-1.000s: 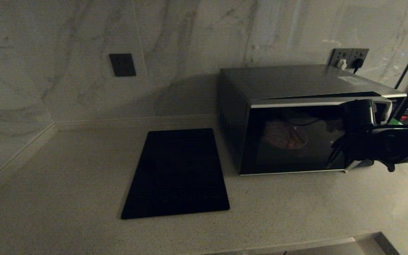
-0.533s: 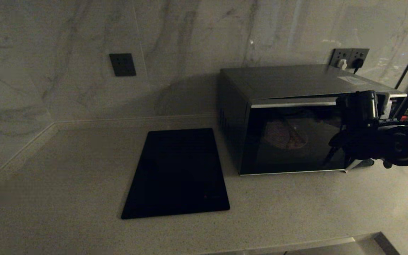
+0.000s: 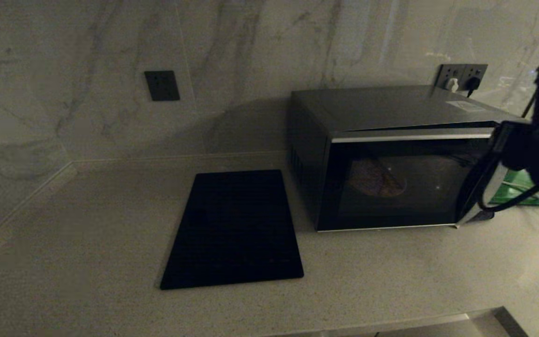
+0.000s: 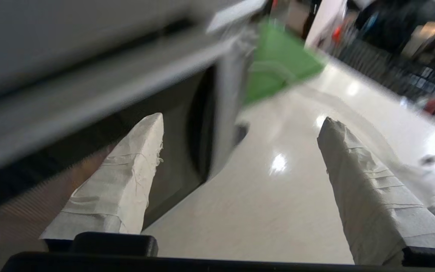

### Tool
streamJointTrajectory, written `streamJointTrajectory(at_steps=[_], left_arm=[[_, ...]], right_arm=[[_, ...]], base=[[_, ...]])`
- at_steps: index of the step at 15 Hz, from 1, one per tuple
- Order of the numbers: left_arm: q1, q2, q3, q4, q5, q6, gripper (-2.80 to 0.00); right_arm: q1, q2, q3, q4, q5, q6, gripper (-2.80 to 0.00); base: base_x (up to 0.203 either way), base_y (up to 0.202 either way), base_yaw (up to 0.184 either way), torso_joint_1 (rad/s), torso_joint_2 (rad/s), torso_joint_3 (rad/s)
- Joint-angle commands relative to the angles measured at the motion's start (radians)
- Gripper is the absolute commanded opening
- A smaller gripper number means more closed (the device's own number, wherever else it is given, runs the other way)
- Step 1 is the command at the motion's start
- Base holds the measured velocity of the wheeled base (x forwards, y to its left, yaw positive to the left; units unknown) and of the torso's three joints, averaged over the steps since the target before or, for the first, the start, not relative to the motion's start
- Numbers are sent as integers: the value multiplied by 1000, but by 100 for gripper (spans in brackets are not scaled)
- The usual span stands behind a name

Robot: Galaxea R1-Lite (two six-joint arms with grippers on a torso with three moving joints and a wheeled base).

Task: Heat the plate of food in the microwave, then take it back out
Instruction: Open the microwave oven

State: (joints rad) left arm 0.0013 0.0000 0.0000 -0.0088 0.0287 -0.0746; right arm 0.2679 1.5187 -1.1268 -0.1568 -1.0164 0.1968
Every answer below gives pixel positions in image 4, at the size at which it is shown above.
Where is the green cutting board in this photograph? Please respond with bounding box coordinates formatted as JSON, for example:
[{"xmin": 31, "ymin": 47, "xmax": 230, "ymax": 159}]
[{"xmin": 244, "ymin": 21, "xmax": 325, "ymax": 106}]

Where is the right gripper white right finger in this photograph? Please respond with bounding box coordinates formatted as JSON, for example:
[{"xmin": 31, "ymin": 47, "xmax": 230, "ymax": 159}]
[{"xmin": 317, "ymin": 116, "xmax": 435, "ymax": 266}]

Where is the black wire basket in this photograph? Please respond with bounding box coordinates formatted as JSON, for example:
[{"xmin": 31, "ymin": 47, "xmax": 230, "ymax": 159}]
[{"xmin": 331, "ymin": 23, "xmax": 435, "ymax": 117}]

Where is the black glass microwave door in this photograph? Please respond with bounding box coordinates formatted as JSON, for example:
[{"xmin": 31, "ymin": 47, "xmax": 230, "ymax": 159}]
[{"xmin": 0, "ymin": 28, "xmax": 258, "ymax": 236}]

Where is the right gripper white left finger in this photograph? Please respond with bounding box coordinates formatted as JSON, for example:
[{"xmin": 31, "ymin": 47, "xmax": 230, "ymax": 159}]
[{"xmin": 39, "ymin": 113, "xmax": 164, "ymax": 252}]

